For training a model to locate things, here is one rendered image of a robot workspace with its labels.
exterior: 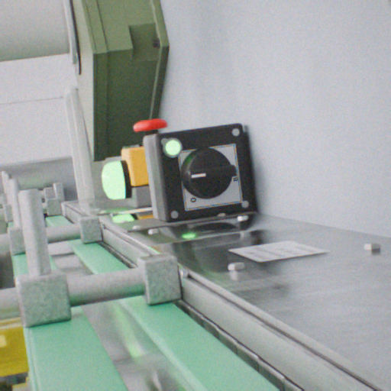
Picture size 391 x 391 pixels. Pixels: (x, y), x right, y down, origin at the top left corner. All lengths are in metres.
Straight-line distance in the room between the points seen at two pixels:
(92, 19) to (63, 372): 0.86
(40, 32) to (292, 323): 1.09
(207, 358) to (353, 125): 0.27
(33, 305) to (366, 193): 0.22
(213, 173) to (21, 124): 4.38
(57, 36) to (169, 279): 0.89
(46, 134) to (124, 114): 3.84
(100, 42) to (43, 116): 3.99
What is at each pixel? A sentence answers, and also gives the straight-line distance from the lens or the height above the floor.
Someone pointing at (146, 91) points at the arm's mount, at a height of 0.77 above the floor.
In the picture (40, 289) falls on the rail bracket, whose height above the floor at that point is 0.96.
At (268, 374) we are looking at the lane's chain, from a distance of 0.41.
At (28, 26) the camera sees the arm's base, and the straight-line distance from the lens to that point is 1.44.
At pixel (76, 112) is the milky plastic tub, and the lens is 1.68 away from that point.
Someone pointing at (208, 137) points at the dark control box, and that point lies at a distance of 0.92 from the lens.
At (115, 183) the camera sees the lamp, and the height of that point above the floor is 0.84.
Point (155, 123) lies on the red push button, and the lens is 1.21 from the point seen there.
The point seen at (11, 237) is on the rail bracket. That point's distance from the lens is 1.04.
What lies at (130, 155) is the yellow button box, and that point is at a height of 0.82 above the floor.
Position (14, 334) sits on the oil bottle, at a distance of 1.33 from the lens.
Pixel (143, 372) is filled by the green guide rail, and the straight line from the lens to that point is 0.44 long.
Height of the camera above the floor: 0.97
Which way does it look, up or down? 10 degrees down
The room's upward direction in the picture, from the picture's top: 98 degrees counter-clockwise
